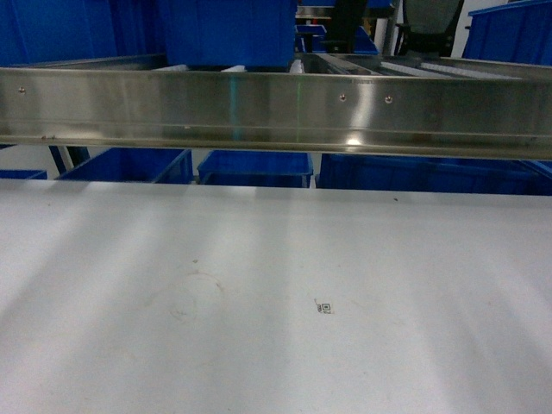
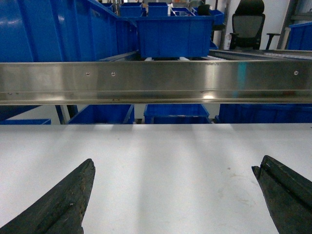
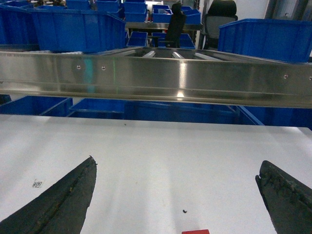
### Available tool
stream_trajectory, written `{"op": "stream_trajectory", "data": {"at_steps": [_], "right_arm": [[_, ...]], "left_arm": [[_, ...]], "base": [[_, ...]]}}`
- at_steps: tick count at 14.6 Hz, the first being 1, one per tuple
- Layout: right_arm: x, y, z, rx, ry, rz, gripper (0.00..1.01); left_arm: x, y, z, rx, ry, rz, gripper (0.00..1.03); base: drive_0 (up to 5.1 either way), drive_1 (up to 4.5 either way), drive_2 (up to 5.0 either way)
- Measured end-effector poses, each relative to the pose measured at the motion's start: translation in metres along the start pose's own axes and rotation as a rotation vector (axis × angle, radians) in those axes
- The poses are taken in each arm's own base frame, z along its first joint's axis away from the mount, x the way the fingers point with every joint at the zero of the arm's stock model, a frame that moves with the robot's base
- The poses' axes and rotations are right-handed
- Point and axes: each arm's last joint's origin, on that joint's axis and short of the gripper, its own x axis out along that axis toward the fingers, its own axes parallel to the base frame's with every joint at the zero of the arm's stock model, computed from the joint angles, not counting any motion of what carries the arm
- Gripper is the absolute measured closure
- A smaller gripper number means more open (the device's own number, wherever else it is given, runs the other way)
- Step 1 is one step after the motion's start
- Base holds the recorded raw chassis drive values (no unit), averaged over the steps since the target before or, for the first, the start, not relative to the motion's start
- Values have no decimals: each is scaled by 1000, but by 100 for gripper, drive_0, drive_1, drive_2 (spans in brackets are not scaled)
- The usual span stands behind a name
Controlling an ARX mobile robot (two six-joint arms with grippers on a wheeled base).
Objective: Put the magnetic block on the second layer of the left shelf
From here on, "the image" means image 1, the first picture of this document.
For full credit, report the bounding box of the large blue bin on rack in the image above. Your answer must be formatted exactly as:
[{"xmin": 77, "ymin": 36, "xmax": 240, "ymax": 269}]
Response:
[{"xmin": 157, "ymin": 1, "xmax": 298, "ymax": 67}]

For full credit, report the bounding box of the blue bin below rack centre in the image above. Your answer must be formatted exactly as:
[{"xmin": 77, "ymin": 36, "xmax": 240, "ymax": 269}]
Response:
[{"xmin": 198, "ymin": 150, "xmax": 314, "ymax": 188}]

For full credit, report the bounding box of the black mesh office chair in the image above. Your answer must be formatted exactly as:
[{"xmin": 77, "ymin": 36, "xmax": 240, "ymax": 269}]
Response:
[{"xmin": 394, "ymin": 0, "xmax": 464, "ymax": 57}]

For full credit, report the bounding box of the blue bin upper left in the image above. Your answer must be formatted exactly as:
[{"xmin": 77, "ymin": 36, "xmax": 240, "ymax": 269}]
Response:
[{"xmin": 1, "ymin": 0, "xmax": 166, "ymax": 66}]

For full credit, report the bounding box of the blue bin upper right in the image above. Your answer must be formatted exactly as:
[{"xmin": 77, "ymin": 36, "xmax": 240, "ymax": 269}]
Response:
[{"xmin": 462, "ymin": 1, "xmax": 551, "ymax": 66}]

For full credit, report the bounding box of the blue bin below rack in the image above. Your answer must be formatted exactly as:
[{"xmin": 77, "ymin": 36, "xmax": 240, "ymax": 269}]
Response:
[
  {"xmin": 198, "ymin": 150, "xmax": 314, "ymax": 188},
  {"xmin": 58, "ymin": 148, "xmax": 194, "ymax": 185},
  {"xmin": 316, "ymin": 154, "xmax": 551, "ymax": 196}
]

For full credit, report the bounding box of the stainless steel front shelf rack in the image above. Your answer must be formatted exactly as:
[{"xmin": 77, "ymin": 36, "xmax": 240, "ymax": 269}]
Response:
[{"xmin": 1, "ymin": 53, "xmax": 551, "ymax": 160}]

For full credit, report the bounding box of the blue bin below rack left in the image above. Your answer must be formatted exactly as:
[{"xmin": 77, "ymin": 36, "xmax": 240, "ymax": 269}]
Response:
[{"xmin": 58, "ymin": 148, "xmax": 194, "ymax": 185}]

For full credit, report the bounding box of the small printed marker sticker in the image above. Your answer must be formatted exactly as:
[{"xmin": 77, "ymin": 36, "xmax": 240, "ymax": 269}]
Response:
[{"xmin": 314, "ymin": 298, "xmax": 335, "ymax": 315}]

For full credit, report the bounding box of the blue bin below rack right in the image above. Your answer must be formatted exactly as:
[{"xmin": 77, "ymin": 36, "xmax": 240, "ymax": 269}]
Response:
[{"xmin": 316, "ymin": 154, "xmax": 551, "ymax": 196}]

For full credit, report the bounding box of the blue bin far left edge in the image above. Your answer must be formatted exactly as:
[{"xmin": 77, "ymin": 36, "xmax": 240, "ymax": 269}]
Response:
[{"xmin": 0, "ymin": 169, "xmax": 47, "ymax": 180}]

